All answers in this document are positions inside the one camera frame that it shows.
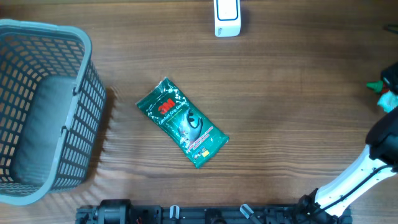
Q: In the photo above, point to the white barcode scanner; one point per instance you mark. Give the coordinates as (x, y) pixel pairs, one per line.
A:
(227, 14)

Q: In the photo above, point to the grey plastic mesh basket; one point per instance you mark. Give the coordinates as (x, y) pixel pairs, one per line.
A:
(52, 101)

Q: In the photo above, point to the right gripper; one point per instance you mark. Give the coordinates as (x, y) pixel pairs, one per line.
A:
(392, 73)

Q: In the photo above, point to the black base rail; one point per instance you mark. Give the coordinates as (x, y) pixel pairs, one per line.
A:
(155, 214)

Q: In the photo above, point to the green 3M gloves packet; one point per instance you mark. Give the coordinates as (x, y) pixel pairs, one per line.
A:
(168, 107)

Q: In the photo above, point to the sriracha chilli sauce bottle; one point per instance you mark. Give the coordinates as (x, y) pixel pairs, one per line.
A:
(379, 87)

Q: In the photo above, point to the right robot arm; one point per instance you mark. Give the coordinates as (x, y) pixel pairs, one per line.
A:
(378, 161)

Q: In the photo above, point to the white teal tissue packet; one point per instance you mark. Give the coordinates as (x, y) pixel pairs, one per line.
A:
(388, 101)

